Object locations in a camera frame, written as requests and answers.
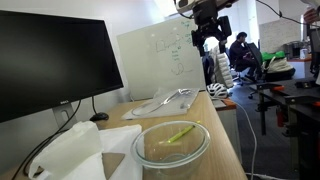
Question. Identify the black workbench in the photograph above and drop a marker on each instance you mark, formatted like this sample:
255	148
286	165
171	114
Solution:
300	100

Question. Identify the white puffer jacket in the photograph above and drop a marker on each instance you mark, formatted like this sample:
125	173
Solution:
222	70

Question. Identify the black computer monitor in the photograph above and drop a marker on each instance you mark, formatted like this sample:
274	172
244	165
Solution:
50	63

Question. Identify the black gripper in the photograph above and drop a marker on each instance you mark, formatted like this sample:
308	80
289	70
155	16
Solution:
209	23

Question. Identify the white bicycle helmet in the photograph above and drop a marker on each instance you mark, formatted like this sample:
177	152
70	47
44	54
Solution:
217	90

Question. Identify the silver monitor stand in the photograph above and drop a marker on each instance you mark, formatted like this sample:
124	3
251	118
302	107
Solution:
63	115

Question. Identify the clear glass bowl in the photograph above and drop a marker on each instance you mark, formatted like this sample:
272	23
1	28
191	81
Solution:
202	146

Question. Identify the grey cabinet with orange edge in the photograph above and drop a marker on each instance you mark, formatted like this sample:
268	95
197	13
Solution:
230	120

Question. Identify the green cloth item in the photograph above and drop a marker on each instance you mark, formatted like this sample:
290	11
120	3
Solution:
273	55

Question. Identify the seated person in dark clothes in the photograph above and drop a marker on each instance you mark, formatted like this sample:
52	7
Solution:
238	51

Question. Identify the white whiteboard with drawings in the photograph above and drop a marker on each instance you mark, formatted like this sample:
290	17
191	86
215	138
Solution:
150	63

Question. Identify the yellow pen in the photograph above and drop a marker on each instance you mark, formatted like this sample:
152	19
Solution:
180	134

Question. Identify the white cloth bag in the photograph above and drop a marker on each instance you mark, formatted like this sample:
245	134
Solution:
76	146

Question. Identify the clear plastic packaging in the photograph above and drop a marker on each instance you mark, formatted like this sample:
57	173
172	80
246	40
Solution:
160	105

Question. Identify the black computer mouse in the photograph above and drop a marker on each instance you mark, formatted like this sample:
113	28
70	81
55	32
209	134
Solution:
99	116

